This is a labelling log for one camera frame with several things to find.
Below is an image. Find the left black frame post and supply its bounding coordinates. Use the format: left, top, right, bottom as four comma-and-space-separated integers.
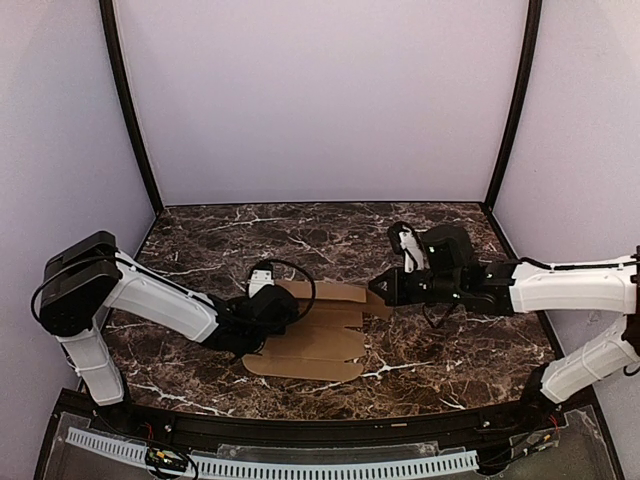
98, 0, 164, 216

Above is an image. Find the small green circuit board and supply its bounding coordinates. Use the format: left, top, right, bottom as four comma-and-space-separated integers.
144, 447, 190, 472

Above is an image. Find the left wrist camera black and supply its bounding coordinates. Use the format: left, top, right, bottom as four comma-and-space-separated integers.
247, 266, 275, 298

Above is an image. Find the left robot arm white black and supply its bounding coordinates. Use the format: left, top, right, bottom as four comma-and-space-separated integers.
30, 231, 310, 407

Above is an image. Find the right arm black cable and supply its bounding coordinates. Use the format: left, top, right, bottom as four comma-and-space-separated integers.
519, 257, 640, 274

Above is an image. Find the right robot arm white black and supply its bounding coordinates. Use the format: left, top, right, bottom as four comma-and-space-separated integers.
368, 222, 639, 411

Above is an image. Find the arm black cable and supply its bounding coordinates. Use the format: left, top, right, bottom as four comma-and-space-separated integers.
519, 257, 640, 274
219, 258, 317, 336

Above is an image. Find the right black frame post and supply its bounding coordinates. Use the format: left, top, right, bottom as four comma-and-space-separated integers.
484, 0, 543, 211

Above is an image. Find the white slotted cable duct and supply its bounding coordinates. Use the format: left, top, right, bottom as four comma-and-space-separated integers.
64, 426, 480, 479

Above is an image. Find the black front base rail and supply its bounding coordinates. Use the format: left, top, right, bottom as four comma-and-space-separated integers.
89, 402, 566, 450

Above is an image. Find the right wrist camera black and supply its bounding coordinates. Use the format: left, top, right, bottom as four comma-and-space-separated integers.
387, 221, 425, 273

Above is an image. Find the black frame post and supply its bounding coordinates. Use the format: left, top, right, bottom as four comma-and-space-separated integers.
98, 0, 164, 216
484, 0, 543, 211

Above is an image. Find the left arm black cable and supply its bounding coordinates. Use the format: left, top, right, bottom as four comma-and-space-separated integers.
219, 258, 317, 336

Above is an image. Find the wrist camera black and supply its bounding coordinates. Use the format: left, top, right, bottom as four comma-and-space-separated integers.
387, 221, 425, 273
247, 266, 275, 298

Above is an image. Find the brown cardboard box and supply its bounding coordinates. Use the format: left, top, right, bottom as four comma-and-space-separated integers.
242, 282, 392, 382

